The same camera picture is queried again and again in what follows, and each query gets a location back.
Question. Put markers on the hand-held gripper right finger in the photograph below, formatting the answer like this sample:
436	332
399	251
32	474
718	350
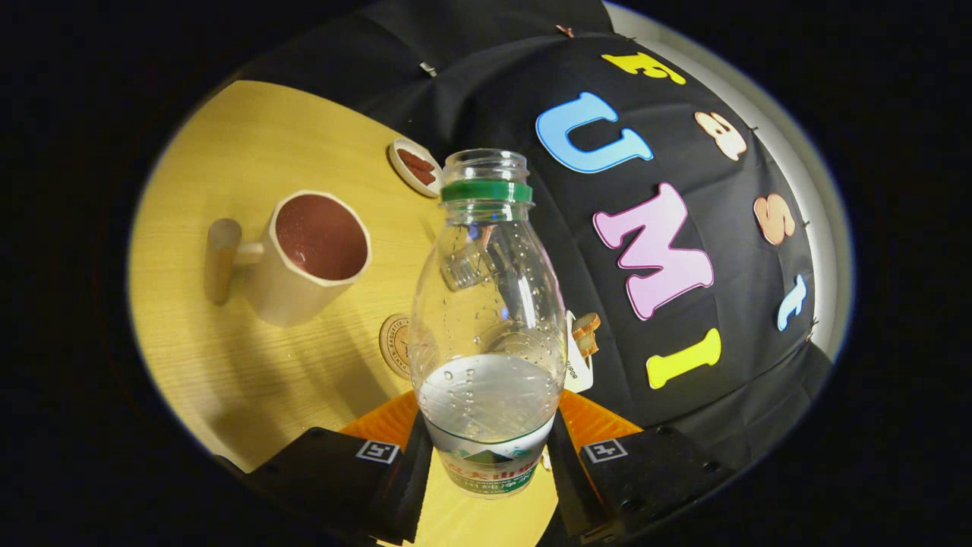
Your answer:
653	471

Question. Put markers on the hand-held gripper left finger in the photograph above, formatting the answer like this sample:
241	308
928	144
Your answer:
319	471

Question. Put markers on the round cork coaster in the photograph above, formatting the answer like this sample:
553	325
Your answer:
395	346

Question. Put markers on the white toaster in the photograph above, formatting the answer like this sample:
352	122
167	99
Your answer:
577	372

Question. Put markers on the wooden table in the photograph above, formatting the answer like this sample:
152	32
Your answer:
228	365

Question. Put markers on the toast slice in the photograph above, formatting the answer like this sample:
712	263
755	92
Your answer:
586	325
587	346

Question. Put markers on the clear ribbed glass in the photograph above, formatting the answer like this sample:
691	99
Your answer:
463	266

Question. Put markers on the red bacon slice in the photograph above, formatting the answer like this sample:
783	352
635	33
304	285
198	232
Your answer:
425	176
414	159

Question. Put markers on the small white plate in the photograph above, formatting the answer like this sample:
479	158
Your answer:
402	167

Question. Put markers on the black backdrop cloth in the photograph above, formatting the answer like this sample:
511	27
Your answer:
493	99

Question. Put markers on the white clip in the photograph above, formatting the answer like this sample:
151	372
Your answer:
429	68

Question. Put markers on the pink clip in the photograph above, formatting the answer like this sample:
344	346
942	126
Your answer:
564	30

